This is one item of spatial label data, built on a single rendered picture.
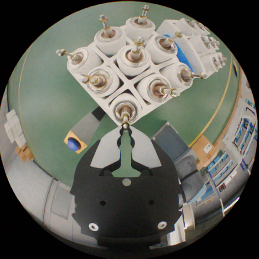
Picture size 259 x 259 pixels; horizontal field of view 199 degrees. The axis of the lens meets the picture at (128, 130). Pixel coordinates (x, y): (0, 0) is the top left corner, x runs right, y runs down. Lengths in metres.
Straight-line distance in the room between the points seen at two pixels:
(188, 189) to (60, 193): 4.96
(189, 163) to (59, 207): 5.13
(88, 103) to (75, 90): 0.14
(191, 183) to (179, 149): 0.20
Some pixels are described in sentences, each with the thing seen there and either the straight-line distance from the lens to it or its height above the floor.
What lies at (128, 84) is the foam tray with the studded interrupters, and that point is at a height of 0.18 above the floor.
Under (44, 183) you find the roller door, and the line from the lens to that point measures 5.19.
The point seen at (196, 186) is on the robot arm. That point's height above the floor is 0.46.
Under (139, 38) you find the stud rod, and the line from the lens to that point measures 0.15.
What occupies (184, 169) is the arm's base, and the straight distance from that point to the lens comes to 0.41.
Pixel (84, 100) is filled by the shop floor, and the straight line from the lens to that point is 0.54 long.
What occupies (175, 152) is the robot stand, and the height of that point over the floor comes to 0.25.
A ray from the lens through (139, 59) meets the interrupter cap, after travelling 0.23.
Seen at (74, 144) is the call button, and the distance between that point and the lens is 0.23.
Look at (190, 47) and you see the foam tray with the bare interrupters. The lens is 0.51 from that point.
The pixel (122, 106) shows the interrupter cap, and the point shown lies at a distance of 0.21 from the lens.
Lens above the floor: 0.46
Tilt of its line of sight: 58 degrees down
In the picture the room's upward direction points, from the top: 177 degrees clockwise
